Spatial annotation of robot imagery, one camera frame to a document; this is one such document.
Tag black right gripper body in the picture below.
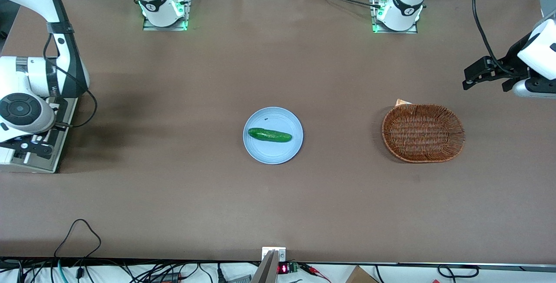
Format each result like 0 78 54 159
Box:
0 138 27 155

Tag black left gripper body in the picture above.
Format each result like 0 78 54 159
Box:
489 33 531 80

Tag brown wicker oval basket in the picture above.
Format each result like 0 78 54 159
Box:
381 103 466 163

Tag green cucumber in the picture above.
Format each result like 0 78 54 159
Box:
248 128 293 143

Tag light blue round plate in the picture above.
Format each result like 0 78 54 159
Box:
243 107 304 165

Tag brown cardboard piece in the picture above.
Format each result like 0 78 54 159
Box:
345 266 379 283

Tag red black clip leads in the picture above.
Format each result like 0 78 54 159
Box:
299 263 331 283

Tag left wrist camera grey housing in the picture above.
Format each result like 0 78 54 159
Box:
503 78 556 99

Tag black left arm hanging cable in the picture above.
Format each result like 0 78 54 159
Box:
472 0 522 77

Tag black right arm wrist cable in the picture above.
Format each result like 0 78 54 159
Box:
43 33 98 128

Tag thin black looped cable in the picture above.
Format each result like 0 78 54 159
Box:
53 219 102 260

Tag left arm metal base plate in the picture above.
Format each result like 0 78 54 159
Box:
370 0 419 34

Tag black coiled cable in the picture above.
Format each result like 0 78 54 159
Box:
437 265 480 279

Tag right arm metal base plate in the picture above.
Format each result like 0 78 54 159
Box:
142 0 193 31

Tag grey camera mount bar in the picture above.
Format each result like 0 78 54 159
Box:
250 250 279 283

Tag white metal mounting bracket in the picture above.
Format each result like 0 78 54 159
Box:
261 247 287 263

